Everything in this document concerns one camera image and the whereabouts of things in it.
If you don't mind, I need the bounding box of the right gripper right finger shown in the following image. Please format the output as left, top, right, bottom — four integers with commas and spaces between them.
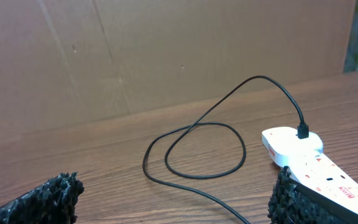
267, 166, 358, 224

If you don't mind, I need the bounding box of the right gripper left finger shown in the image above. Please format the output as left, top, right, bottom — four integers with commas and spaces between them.
0, 172, 85, 224

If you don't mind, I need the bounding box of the black USB charging cable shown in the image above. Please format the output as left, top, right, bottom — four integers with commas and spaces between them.
142, 75, 310, 224

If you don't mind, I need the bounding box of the white charger adapter plug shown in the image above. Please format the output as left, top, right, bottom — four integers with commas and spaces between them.
262, 126, 324, 167

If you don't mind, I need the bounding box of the white power strip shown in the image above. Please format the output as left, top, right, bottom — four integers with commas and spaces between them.
289, 153, 358, 215

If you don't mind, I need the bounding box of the cardboard backdrop panel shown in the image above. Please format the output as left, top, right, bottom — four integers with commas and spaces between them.
0, 0, 356, 139

